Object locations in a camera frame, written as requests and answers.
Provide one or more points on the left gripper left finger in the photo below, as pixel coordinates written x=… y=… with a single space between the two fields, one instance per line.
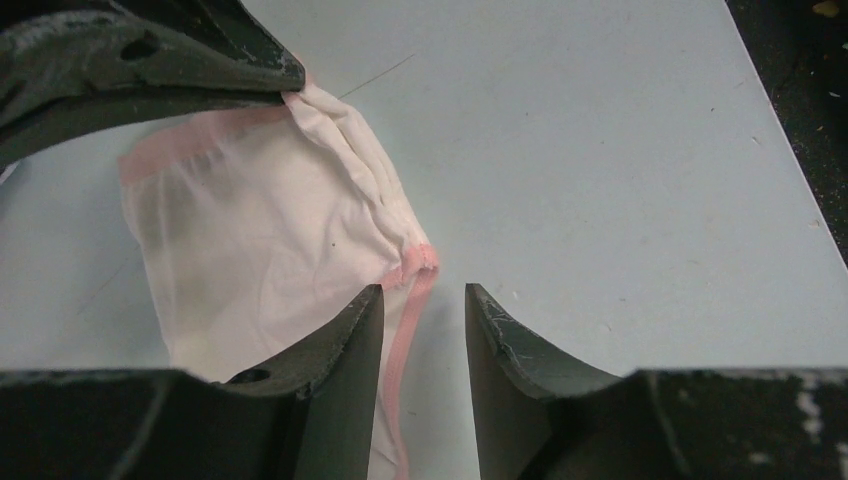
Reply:
x=307 y=412

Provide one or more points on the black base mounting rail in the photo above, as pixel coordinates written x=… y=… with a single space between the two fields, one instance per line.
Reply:
x=799 y=50

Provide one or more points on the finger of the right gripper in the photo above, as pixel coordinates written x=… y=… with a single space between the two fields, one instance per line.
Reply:
x=70 y=68

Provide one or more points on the white pink-trimmed underwear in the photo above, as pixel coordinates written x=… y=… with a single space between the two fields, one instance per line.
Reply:
x=257 y=226

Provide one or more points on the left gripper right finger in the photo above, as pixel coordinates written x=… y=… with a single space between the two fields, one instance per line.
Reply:
x=522 y=387

